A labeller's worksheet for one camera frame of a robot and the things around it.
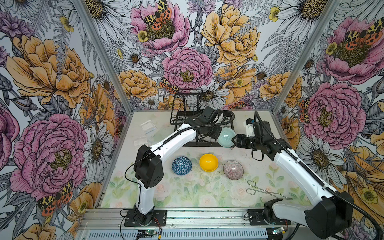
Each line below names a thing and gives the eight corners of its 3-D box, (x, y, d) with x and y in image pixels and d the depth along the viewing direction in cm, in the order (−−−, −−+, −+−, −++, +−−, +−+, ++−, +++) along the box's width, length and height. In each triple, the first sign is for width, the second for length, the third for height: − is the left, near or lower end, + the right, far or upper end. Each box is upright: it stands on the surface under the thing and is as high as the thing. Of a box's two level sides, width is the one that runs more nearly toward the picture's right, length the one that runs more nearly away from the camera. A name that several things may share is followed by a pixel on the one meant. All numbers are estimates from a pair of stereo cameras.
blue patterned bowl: (172, 175, 90) (171, 172, 86) (173, 159, 96) (172, 156, 93) (191, 175, 90) (191, 172, 86) (192, 159, 96) (191, 156, 93)
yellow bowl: (199, 174, 91) (199, 170, 86) (199, 158, 98) (199, 153, 93) (218, 174, 91) (219, 170, 86) (216, 158, 98) (217, 153, 93)
